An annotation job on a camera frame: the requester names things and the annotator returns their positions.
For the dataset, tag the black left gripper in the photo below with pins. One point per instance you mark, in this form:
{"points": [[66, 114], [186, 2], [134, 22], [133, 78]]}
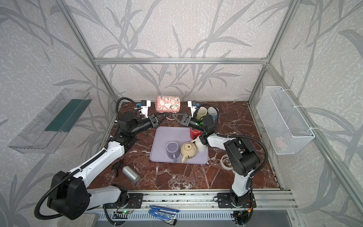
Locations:
{"points": [[153, 120]]}

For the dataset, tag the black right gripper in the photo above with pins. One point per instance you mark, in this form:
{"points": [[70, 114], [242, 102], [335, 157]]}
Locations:
{"points": [[185, 120]]}

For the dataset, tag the red mug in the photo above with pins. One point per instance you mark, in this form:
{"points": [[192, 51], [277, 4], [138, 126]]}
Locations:
{"points": [[194, 133]]}

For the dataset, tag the light green mug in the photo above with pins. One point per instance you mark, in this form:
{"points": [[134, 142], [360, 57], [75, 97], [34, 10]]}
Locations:
{"points": [[202, 111]]}

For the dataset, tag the pink patterned mug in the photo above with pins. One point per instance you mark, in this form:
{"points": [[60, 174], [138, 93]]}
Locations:
{"points": [[168, 104]]}

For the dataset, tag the blue mug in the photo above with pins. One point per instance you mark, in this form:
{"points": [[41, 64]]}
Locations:
{"points": [[213, 112]]}

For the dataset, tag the purple mug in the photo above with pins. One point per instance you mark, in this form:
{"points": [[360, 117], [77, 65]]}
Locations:
{"points": [[173, 151]]}

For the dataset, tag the white mug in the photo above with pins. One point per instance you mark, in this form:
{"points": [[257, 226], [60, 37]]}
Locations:
{"points": [[200, 147]]}

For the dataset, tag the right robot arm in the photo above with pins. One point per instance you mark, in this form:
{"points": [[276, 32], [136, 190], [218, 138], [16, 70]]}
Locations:
{"points": [[247, 155]]}

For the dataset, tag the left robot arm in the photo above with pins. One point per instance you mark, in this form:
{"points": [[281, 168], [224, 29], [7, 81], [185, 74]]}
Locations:
{"points": [[70, 195]]}

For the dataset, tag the lavender plastic tray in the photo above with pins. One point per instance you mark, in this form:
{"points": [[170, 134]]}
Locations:
{"points": [[180, 135]]}

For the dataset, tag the silver metal can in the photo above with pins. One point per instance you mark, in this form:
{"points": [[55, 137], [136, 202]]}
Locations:
{"points": [[131, 174]]}

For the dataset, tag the clear tape roll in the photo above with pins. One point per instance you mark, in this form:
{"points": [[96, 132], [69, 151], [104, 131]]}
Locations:
{"points": [[225, 163]]}

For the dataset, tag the blue stapler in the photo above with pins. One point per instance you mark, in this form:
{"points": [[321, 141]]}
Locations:
{"points": [[167, 215]]}

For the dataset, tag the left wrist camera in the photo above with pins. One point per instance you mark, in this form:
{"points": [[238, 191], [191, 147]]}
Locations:
{"points": [[142, 108]]}

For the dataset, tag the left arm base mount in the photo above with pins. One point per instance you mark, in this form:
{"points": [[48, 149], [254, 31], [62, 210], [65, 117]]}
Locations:
{"points": [[128, 200]]}

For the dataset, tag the aluminium frame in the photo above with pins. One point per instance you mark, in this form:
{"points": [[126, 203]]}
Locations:
{"points": [[351, 186]]}

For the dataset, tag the clear plastic wall bin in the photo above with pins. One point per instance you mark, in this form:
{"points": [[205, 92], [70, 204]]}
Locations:
{"points": [[46, 132]]}

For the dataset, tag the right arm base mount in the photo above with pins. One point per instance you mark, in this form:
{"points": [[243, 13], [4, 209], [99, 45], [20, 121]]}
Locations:
{"points": [[231, 200]]}

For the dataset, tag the white wire basket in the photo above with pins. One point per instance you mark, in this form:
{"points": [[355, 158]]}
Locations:
{"points": [[285, 126]]}

